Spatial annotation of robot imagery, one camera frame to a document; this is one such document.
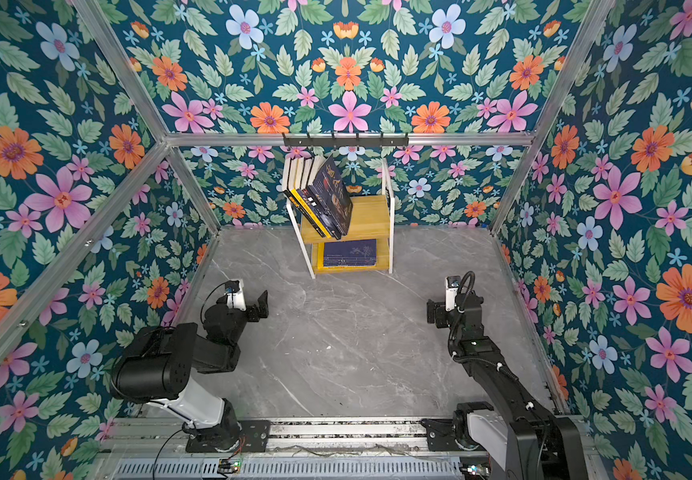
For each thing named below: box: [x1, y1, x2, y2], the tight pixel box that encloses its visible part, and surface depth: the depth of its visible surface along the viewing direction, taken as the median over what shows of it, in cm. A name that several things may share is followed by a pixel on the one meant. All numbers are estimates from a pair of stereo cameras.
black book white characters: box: [307, 156, 344, 240], surface depth 83 cm
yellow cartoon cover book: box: [288, 157, 332, 239], surface depth 80 cm
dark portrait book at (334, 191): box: [309, 156, 353, 237], surface depth 86 cm
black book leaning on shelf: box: [282, 157, 325, 238], surface depth 80 cm
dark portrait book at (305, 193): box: [296, 157, 340, 241], surface depth 80 cm
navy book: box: [324, 239, 377, 267], surface depth 103 cm
